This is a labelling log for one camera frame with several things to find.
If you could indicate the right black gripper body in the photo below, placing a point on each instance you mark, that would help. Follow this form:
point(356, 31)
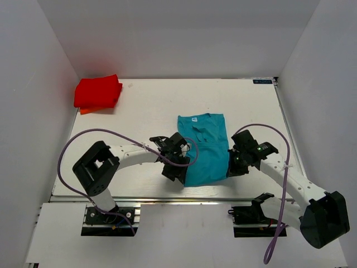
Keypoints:
point(237, 164)

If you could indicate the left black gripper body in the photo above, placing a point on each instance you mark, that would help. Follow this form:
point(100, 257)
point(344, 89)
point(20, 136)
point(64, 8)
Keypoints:
point(178, 172)

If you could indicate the teal t-shirt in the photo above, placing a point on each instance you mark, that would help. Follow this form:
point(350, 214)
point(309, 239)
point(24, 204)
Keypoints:
point(209, 133)

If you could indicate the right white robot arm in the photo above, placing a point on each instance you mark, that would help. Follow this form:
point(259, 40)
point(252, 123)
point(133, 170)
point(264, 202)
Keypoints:
point(320, 216)

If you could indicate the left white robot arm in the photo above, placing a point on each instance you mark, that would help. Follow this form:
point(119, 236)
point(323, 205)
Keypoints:
point(97, 167)

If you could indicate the orange folded t-shirt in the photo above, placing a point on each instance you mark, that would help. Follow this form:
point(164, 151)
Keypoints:
point(84, 111)

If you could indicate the red folded t-shirt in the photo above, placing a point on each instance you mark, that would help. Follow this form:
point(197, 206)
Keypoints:
point(101, 92)

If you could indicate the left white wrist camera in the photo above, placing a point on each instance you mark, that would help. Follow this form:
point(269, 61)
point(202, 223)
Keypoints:
point(185, 149)

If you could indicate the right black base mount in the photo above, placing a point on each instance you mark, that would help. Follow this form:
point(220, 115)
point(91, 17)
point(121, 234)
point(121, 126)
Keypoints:
point(250, 222)

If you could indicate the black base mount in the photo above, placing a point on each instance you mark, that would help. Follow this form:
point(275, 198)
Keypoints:
point(250, 222)
point(97, 224)

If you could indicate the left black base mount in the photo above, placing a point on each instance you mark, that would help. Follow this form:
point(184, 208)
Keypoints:
point(97, 224)

